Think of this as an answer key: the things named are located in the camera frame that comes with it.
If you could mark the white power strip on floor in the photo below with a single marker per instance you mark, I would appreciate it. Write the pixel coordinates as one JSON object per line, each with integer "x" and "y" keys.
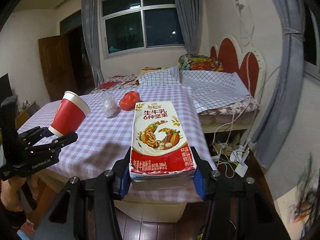
{"x": 232, "y": 159}

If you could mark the red heart-shaped headboard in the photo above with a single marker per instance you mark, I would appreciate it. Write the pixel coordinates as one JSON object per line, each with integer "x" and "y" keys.
{"x": 248, "y": 63}

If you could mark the white wall socket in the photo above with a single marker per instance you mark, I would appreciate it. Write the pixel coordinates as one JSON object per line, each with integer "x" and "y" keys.
{"x": 239, "y": 4}

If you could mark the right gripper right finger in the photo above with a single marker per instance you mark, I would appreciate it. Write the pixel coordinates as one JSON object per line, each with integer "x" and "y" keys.
{"x": 238, "y": 207}

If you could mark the colourful floral pillow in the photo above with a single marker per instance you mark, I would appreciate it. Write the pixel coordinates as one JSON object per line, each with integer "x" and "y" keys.
{"x": 199, "y": 62}

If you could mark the white grid-pattern sheet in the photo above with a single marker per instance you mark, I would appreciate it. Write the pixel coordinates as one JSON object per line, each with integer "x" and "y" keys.
{"x": 210, "y": 90}

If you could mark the black television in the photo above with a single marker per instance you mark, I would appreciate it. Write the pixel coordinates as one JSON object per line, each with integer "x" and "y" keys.
{"x": 5, "y": 88}

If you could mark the brown wooden door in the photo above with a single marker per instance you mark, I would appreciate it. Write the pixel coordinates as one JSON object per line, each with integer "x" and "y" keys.
{"x": 65, "y": 65}

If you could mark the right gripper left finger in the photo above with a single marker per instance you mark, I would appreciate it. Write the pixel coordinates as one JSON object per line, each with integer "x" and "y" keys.
{"x": 67, "y": 216}

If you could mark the person's left hand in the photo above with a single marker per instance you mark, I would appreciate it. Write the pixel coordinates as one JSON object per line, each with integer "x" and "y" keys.
{"x": 9, "y": 193}

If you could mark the clear plastic bag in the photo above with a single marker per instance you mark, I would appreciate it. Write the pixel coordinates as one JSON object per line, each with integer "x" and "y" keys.
{"x": 110, "y": 107}

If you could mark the yellow folded blanket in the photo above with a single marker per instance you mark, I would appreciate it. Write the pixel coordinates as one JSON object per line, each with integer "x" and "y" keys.
{"x": 146, "y": 70}

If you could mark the red white nut-milk carton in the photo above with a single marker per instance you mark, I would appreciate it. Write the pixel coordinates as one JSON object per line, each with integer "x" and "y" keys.
{"x": 161, "y": 158}

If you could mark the red paper cup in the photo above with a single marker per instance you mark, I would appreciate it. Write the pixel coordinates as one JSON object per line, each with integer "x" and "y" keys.
{"x": 69, "y": 115}

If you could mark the aluminium frame window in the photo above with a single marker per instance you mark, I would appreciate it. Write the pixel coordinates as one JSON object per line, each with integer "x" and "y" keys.
{"x": 130, "y": 26}

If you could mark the red plastic bag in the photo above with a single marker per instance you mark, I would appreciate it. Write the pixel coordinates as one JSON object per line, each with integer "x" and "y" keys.
{"x": 129, "y": 100}

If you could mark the grey curtain right of window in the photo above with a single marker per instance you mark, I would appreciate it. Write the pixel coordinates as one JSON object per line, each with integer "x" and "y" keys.
{"x": 189, "y": 16}

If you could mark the right side window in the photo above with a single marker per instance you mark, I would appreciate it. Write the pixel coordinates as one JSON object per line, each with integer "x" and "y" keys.
{"x": 311, "y": 44}

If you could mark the grey curtain of window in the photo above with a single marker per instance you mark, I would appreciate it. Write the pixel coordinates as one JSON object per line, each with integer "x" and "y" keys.
{"x": 189, "y": 16}
{"x": 89, "y": 19}

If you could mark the grey curtain left of window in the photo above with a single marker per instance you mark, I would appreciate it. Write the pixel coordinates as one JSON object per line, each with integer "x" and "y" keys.
{"x": 89, "y": 19}

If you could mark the grey tied curtain at right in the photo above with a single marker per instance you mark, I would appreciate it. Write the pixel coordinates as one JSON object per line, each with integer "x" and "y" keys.
{"x": 278, "y": 119}

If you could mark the floral red bedspread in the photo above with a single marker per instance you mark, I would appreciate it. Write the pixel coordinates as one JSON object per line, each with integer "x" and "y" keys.
{"x": 116, "y": 83}

